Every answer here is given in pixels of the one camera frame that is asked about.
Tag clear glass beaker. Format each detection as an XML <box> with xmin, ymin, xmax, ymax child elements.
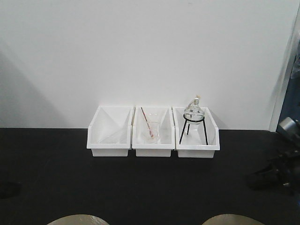
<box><xmin>143</xmin><ymin>113</ymin><xmax>160</xmax><ymax>144</ymax></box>

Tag white storage bin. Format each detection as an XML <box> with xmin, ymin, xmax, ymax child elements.
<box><xmin>132</xmin><ymin>105</ymin><xmax>175</xmax><ymax>157</ymax></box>
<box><xmin>172</xmin><ymin>106</ymin><xmax>220</xmax><ymax>158</ymax></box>
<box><xmin>87</xmin><ymin>105</ymin><xmax>134</xmax><ymax>157</ymax></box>

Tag grey pegboard drying rack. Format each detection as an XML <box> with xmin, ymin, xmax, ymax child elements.
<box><xmin>277</xmin><ymin>43</ymin><xmax>300</xmax><ymax>140</ymax></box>

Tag left white storage bin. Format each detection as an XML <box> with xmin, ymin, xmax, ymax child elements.
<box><xmin>87</xmin><ymin>105</ymin><xmax>134</xmax><ymax>157</ymax></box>

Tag black wire tripod stand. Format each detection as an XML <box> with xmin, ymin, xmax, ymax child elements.
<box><xmin>179</xmin><ymin>114</ymin><xmax>208</xmax><ymax>145</ymax></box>

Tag beige round plate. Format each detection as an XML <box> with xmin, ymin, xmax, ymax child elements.
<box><xmin>48</xmin><ymin>214</ymin><xmax>109</xmax><ymax>225</ymax></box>
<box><xmin>202</xmin><ymin>214</ymin><xmax>255</xmax><ymax>225</ymax></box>

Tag round glass flask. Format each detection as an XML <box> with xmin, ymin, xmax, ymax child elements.
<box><xmin>183</xmin><ymin>96</ymin><xmax>204</xmax><ymax>125</ymax></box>

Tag right white storage bin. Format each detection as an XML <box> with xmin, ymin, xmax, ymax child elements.
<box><xmin>172</xmin><ymin>106</ymin><xmax>220</xmax><ymax>158</ymax></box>

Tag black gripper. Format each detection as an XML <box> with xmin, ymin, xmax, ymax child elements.
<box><xmin>245</xmin><ymin>117</ymin><xmax>300</xmax><ymax>195</ymax></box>

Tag middle white storage bin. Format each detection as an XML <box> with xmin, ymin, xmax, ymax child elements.
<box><xmin>132</xmin><ymin>105</ymin><xmax>175</xmax><ymax>157</ymax></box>

